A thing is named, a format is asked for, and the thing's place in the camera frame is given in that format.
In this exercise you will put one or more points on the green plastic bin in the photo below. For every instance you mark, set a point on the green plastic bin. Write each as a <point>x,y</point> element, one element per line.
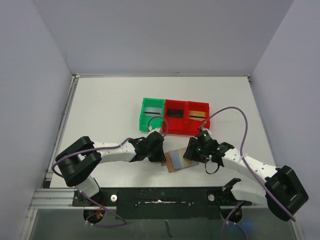
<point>155,102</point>

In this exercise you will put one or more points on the gold card in bin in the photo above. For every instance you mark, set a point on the gold card in bin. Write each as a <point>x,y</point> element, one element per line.
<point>197,115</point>

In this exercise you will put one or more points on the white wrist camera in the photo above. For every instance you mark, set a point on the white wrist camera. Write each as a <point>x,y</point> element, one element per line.
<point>152,130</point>
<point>203,130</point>

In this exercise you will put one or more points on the right red plastic bin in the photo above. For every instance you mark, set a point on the right red plastic bin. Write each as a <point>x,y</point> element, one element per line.
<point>191,126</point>

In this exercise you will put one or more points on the black credit card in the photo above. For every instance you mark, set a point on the black credit card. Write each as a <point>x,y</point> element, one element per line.
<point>175,113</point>

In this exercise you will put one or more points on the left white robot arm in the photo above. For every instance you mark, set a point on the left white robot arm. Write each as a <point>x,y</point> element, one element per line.
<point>76,163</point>

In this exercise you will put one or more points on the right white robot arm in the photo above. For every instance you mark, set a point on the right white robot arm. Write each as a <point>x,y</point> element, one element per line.
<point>278,188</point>

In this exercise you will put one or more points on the middle red plastic bin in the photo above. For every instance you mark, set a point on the middle red plastic bin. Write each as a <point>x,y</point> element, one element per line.
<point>176,126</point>

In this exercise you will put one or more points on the brown leather card holder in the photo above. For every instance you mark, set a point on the brown leather card holder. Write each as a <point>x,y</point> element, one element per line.
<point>174,160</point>

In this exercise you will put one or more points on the gold credit card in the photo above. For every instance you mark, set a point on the gold credit card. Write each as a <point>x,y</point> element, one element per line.
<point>189,163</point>

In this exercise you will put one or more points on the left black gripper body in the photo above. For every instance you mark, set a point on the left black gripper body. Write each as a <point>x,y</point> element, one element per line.
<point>157,152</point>

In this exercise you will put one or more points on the silver credit card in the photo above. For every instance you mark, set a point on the silver credit card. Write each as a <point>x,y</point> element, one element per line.
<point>152,111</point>

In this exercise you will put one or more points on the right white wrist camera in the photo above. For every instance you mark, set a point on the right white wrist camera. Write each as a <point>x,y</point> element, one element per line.
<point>203,130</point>

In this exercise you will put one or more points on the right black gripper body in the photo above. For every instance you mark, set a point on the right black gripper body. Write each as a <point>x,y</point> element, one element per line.
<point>193,149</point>

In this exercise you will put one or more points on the aluminium frame rail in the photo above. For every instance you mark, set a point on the aluminium frame rail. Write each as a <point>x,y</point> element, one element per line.
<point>52,198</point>

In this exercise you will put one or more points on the red plastic bin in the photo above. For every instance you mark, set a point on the red plastic bin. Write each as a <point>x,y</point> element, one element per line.
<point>176,126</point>
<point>191,126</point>

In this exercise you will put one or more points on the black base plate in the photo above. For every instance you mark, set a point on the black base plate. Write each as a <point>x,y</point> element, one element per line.
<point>166,203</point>

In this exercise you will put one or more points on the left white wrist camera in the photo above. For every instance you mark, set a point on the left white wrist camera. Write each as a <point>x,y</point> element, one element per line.
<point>152,130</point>

